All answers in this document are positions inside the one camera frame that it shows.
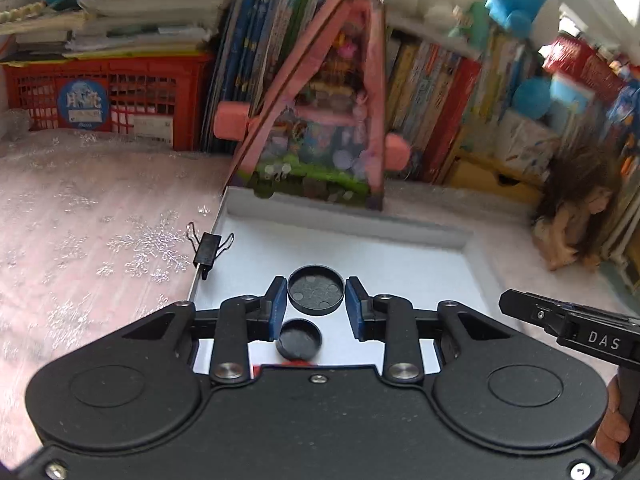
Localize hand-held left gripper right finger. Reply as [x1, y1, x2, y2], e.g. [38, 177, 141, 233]
[345, 276, 520, 386]

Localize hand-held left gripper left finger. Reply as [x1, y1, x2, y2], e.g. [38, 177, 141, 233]
[119, 276, 290, 386]

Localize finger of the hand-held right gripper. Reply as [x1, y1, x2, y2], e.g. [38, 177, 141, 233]
[499, 287, 568, 335]

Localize black round lid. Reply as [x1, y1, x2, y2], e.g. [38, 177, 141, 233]
[276, 318, 322, 361]
[287, 265, 346, 317]

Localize red bullet-shaped cap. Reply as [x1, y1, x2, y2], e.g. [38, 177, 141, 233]
[251, 358, 315, 377]

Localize white cardboard box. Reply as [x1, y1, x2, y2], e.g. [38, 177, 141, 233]
[187, 185, 506, 376]

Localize person's right hand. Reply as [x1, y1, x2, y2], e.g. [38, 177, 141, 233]
[594, 374, 632, 463]

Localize small black binder clip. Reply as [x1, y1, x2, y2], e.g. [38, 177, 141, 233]
[186, 221, 236, 282]

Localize long-haired doll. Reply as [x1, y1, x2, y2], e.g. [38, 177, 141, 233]
[530, 145, 626, 273]

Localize wooden drawer box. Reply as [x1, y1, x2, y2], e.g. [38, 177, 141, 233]
[445, 152, 551, 206]

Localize white printed carton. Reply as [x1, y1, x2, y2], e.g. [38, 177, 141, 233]
[500, 110, 561, 171]

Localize pink triangular toy house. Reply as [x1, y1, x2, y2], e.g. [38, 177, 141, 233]
[212, 0, 411, 211]

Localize blue plush ball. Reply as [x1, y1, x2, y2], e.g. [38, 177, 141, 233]
[512, 77, 553, 118]

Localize row of tall thin books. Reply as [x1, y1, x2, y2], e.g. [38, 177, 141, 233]
[202, 0, 326, 153]

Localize red plastic basket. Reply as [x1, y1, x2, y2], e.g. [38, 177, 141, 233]
[2, 52, 216, 151]

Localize white plush toy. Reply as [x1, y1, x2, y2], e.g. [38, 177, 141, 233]
[385, 0, 481, 36]

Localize stack of books and papers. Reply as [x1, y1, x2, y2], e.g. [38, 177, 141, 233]
[0, 0, 236, 61]

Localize wooden bead strand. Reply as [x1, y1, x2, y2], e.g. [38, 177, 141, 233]
[0, 2, 51, 23]

